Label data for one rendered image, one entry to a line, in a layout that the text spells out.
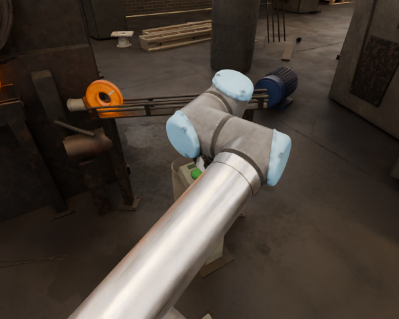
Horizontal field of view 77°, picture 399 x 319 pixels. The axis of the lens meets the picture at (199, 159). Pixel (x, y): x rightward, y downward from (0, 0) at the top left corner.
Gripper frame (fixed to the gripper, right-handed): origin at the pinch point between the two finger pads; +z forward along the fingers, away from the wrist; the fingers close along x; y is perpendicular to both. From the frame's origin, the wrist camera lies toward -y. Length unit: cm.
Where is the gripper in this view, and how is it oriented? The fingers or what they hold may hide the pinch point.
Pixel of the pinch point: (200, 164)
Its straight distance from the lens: 84.3
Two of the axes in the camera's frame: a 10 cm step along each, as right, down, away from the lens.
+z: -1.7, 5.5, 8.2
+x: 8.6, -3.2, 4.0
